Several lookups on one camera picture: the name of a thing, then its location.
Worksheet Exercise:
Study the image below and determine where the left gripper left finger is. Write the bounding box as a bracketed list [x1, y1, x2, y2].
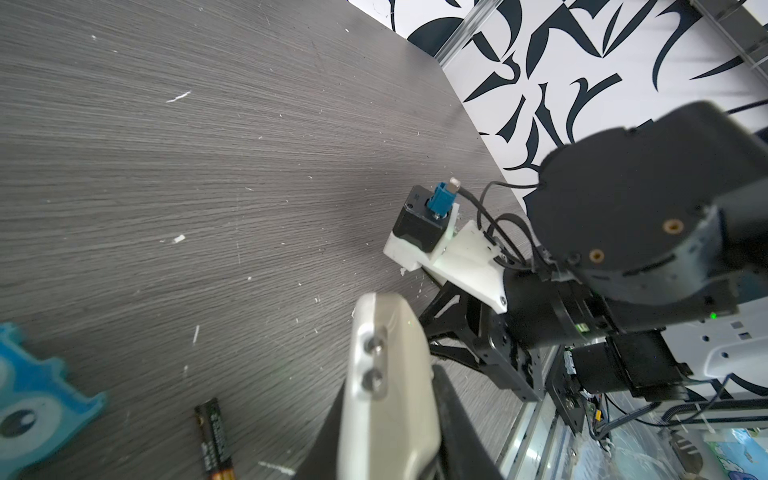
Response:
[293, 383, 346, 480]

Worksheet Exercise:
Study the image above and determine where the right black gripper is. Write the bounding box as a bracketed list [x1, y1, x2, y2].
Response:
[419, 271, 612, 401]

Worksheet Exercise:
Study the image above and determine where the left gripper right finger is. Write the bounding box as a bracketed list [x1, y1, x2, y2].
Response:
[432, 365, 502, 480]

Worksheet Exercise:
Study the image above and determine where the white remote control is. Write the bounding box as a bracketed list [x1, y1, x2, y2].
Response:
[336, 293, 441, 480]

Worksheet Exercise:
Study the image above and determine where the black AAA battery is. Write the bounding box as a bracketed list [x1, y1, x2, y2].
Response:
[194, 397, 236, 480]

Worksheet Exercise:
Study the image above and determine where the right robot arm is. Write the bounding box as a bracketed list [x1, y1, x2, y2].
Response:
[421, 102, 767, 401]

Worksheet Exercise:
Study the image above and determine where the blue toy block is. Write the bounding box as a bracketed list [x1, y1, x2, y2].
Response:
[1, 323, 107, 479]

